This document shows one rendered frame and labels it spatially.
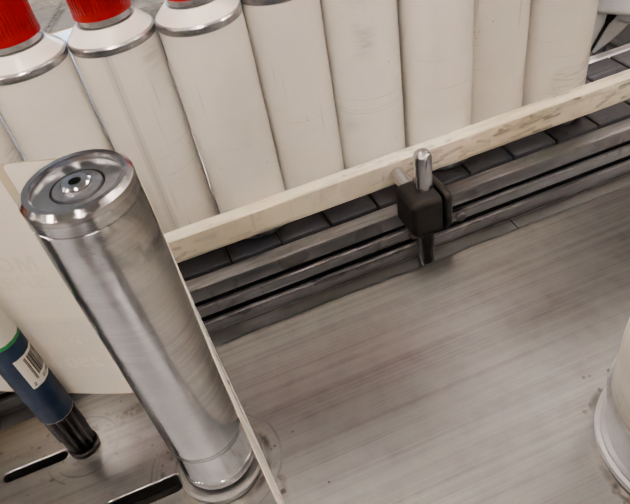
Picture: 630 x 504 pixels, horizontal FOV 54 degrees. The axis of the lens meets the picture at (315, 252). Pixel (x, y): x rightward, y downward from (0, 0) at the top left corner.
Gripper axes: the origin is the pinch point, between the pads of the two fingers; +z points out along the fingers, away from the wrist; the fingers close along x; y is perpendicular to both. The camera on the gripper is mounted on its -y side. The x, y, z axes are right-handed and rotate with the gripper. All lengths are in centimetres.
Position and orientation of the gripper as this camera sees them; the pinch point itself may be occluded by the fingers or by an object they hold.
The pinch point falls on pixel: (590, 31)
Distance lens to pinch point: 56.0
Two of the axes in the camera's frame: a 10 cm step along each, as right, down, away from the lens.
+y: 3.5, 6.1, -7.1
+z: -3.3, 7.9, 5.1
